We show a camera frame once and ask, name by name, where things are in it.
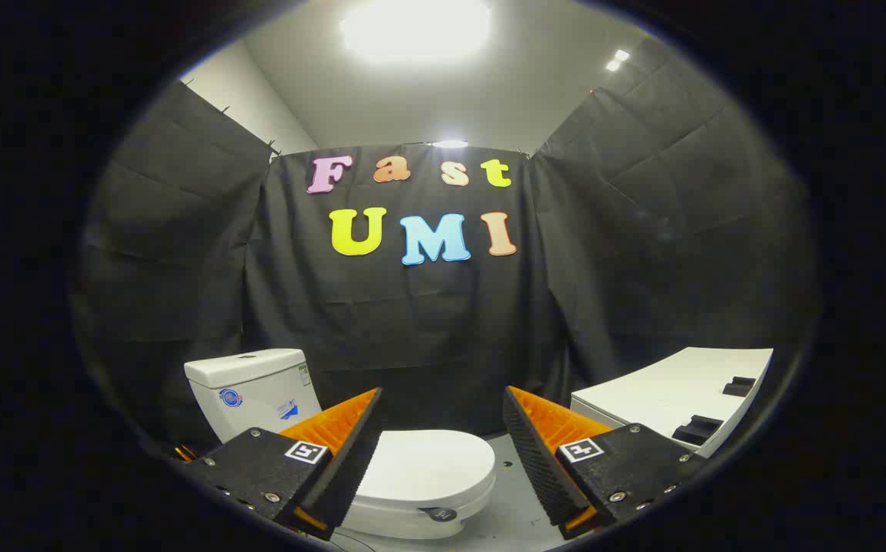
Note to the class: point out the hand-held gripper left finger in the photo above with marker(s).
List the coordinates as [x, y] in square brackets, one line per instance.
[351, 452]

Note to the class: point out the black backdrop cloth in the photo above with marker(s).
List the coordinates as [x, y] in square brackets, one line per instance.
[428, 330]

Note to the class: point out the large ceiling light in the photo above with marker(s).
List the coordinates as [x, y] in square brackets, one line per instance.
[416, 29]

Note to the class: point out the small ceiling spotlight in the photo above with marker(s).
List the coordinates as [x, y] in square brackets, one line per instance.
[618, 60]

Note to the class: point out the ceiling light behind cloth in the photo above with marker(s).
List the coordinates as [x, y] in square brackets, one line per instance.
[449, 143]

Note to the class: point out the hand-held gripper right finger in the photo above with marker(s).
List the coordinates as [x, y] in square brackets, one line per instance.
[535, 460]

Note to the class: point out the small black holder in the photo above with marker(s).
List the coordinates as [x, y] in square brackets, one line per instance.
[697, 430]
[739, 386]

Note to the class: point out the white drawer cabinet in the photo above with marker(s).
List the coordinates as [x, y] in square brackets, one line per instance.
[665, 391]

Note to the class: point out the white toilet lid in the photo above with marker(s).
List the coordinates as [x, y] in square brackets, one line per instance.
[428, 464]

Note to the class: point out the white toilet tank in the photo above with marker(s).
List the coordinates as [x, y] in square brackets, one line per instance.
[251, 391]

